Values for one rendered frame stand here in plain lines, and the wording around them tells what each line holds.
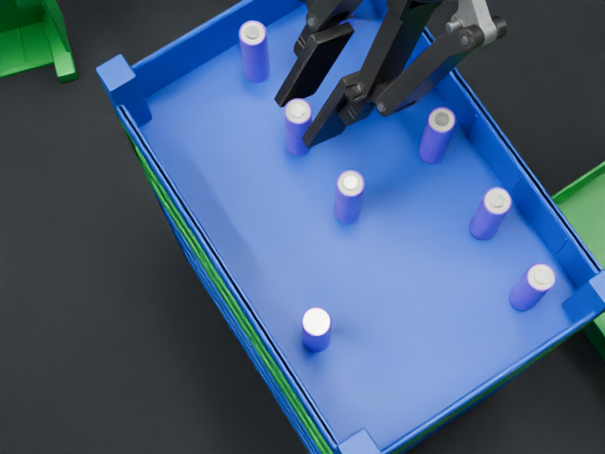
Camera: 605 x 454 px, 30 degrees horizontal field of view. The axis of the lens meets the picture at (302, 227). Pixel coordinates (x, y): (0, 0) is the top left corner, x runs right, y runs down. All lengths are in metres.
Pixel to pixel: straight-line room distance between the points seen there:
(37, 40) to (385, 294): 0.64
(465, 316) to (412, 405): 0.07
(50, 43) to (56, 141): 0.11
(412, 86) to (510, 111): 0.62
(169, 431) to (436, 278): 0.47
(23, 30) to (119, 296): 0.32
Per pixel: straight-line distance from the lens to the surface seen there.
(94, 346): 1.18
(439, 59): 0.61
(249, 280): 0.76
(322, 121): 0.70
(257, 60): 0.76
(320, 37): 0.68
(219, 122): 0.79
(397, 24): 0.62
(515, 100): 1.25
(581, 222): 1.21
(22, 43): 1.29
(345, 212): 0.74
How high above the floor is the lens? 1.14
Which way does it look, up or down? 75 degrees down
